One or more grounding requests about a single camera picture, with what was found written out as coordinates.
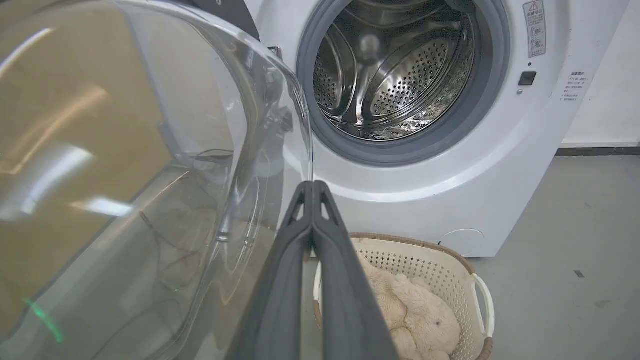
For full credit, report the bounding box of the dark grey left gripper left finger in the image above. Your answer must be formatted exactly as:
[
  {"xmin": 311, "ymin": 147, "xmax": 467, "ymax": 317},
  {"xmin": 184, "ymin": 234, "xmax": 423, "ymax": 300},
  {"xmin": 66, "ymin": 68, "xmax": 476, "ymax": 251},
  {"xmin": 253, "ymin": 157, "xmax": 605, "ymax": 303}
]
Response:
[{"xmin": 226, "ymin": 181, "xmax": 315, "ymax": 360}]

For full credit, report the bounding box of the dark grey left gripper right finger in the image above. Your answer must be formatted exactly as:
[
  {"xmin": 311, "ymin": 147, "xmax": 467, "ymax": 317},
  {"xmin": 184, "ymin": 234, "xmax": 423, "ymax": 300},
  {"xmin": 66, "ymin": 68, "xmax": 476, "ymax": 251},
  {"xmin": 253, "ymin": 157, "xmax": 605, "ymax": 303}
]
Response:
[{"xmin": 312, "ymin": 180, "xmax": 400, "ymax": 360}]

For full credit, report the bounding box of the transparent washing machine door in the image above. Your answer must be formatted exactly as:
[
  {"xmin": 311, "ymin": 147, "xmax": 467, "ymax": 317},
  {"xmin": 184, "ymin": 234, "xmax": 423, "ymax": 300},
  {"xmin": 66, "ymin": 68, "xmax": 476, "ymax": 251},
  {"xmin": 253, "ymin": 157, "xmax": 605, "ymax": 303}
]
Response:
[{"xmin": 0, "ymin": 0, "xmax": 315, "ymax": 360}]

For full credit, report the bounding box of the white front-load washing machine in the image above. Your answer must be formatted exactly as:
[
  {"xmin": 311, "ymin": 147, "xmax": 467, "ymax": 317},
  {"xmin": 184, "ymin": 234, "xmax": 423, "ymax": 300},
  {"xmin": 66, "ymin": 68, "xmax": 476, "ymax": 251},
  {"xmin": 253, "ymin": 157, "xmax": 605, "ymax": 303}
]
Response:
[{"xmin": 190, "ymin": 0, "xmax": 632, "ymax": 259}]

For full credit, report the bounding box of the beige plush toy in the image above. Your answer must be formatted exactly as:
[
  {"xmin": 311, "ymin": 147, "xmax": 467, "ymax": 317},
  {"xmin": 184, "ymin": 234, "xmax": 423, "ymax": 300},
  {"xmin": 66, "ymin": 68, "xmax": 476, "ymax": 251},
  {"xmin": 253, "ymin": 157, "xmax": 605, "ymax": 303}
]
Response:
[{"xmin": 361, "ymin": 257, "xmax": 462, "ymax": 360}]

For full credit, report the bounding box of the cream perforated laundry basket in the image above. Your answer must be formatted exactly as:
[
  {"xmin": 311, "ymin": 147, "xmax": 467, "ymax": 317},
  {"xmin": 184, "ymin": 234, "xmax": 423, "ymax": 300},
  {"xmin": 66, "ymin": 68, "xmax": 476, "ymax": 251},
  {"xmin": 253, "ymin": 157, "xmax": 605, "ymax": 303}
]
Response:
[{"xmin": 313, "ymin": 232, "xmax": 496, "ymax": 360}]

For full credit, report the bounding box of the small text sticker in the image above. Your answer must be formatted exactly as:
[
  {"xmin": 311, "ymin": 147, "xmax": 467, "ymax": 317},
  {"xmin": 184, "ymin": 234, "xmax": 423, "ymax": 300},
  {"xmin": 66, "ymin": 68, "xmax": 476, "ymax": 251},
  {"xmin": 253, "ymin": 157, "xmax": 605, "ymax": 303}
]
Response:
[{"xmin": 560, "ymin": 71, "xmax": 587, "ymax": 103}]

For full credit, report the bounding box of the warning label sticker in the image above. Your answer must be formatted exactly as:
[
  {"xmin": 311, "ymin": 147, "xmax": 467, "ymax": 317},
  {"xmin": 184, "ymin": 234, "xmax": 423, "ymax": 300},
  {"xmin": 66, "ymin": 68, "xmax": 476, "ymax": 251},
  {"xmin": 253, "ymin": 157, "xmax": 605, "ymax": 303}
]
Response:
[{"xmin": 523, "ymin": 0, "xmax": 547, "ymax": 59}]

